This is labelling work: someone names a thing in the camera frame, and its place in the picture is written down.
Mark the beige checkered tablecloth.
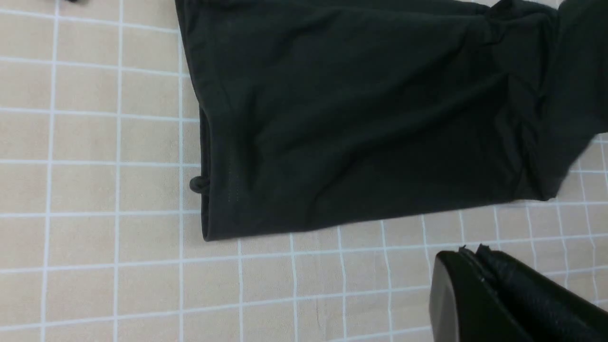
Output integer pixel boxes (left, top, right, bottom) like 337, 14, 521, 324
0, 0, 607, 342

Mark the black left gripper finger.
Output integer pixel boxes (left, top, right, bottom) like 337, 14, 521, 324
428, 245, 608, 342

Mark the dark gray long-sleeve shirt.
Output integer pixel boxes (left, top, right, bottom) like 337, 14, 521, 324
176, 0, 608, 242

